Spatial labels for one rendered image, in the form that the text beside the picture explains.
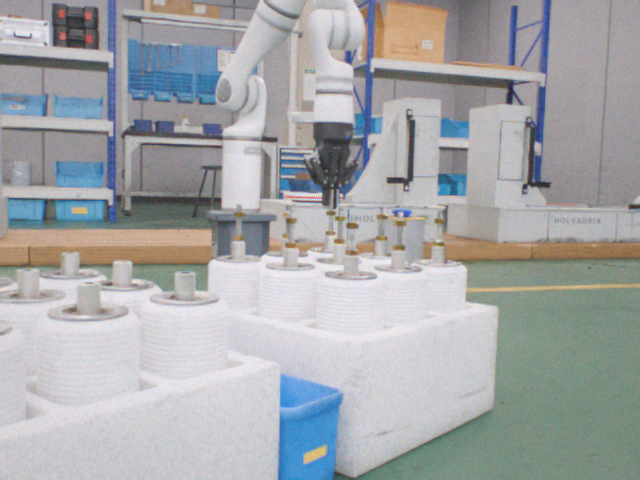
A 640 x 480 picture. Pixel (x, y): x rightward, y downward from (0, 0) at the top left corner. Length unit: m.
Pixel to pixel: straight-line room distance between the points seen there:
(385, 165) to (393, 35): 3.02
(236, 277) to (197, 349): 0.37
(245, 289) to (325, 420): 0.31
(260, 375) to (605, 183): 7.42
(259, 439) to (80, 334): 0.24
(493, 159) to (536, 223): 0.41
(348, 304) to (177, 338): 0.29
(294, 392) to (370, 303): 0.16
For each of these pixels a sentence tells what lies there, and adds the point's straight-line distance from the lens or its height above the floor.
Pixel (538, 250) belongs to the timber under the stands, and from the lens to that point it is 3.77.
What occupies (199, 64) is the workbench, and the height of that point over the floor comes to 1.48.
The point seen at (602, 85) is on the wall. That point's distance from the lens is 8.25.
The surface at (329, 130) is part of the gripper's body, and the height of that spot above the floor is 0.48.
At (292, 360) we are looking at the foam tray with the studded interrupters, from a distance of 0.98.
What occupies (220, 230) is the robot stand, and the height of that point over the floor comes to 0.26.
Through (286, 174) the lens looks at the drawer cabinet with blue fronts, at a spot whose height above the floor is 0.41.
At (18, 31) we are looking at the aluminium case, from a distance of 5.88.
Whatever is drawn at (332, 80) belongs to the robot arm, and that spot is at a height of 0.56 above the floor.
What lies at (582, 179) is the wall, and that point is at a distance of 8.35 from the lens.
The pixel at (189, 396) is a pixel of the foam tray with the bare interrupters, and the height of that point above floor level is 0.17.
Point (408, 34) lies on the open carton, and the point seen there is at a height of 1.69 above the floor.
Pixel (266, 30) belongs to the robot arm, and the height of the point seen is 0.71.
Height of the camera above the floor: 0.39
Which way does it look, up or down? 5 degrees down
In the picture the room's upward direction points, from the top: 2 degrees clockwise
